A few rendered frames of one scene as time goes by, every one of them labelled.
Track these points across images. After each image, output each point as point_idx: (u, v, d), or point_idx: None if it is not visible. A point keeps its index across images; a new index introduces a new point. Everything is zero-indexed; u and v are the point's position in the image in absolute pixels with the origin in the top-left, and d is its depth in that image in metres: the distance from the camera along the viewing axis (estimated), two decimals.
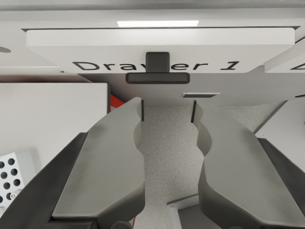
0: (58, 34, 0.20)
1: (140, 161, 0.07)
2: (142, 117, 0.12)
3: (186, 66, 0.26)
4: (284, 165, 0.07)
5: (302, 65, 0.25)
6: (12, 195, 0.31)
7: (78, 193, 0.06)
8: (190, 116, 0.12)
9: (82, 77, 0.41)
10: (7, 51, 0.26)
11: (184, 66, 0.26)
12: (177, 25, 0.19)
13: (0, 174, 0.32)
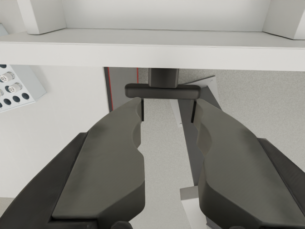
0: (28, 50, 0.14)
1: (140, 161, 0.07)
2: (142, 117, 0.12)
3: None
4: (284, 165, 0.07)
5: None
6: (2, 77, 0.28)
7: (78, 193, 0.06)
8: (190, 116, 0.12)
9: None
10: None
11: None
12: None
13: None
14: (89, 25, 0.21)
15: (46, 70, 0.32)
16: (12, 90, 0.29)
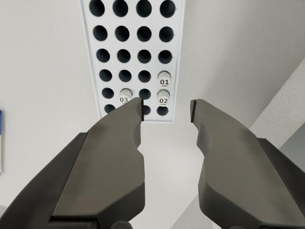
0: None
1: (140, 161, 0.07)
2: (142, 117, 0.12)
3: None
4: (284, 165, 0.07)
5: None
6: (163, 80, 0.16)
7: (78, 193, 0.06)
8: (190, 116, 0.12)
9: None
10: None
11: None
12: None
13: (137, 30, 0.16)
14: None
15: (194, 78, 0.21)
16: (163, 102, 0.18)
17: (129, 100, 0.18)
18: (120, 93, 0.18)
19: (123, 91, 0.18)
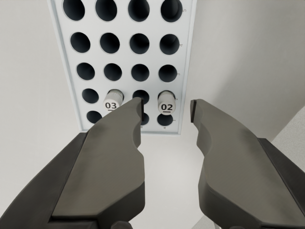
0: None
1: (140, 161, 0.07)
2: (142, 117, 0.12)
3: None
4: (284, 165, 0.07)
5: None
6: None
7: (78, 193, 0.06)
8: (190, 116, 0.12)
9: None
10: None
11: None
12: None
13: (128, 3, 0.10)
14: None
15: (205, 76, 0.16)
16: (166, 110, 0.12)
17: (118, 106, 0.12)
18: (106, 97, 0.12)
19: (110, 93, 0.13)
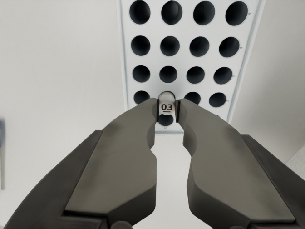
0: None
1: (153, 162, 0.07)
2: (157, 118, 0.12)
3: None
4: (267, 160, 0.07)
5: None
6: None
7: (91, 190, 0.06)
8: (175, 116, 0.12)
9: None
10: None
11: None
12: None
13: (194, 7, 0.11)
14: None
15: (249, 78, 0.16)
16: None
17: (174, 107, 0.13)
18: (162, 99, 0.13)
19: (164, 95, 0.13)
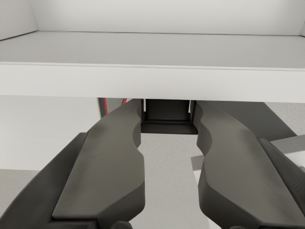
0: None
1: (140, 161, 0.07)
2: (142, 117, 0.12)
3: None
4: (284, 165, 0.07)
5: None
6: None
7: (78, 193, 0.06)
8: (190, 116, 0.12)
9: None
10: None
11: None
12: None
13: None
14: (67, 27, 0.16)
15: None
16: None
17: None
18: None
19: None
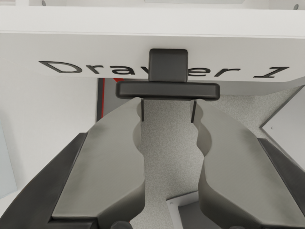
0: (1, 13, 0.11)
1: (140, 161, 0.07)
2: (142, 117, 0.12)
3: (207, 71, 0.18)
4: (284, 165, 0.07)
5: None
6: None
7: (78, 193, 0.06)
8: (190, 116, 0.12)
9: None
10: None
11: (204, 72, 0.18)
12: None
13: None
14: None
15: (26, 161, 0.28)
16: None
17: None
18: None
19: None
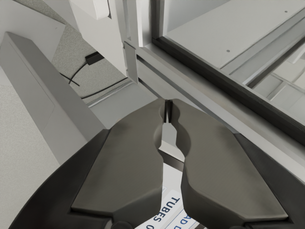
0: None
1: (159, 163, 0.07)
2: (164, 118, 0.12)
3: None
4: (259, 158, 0.07)
5: None
6: None
7: (97, 189, 0.06)
8: (168, 116, 0.12)
9: None
10: None
11: None
12: None
13: None
14: None
15: None
16: None
17: None
18: None
19: None
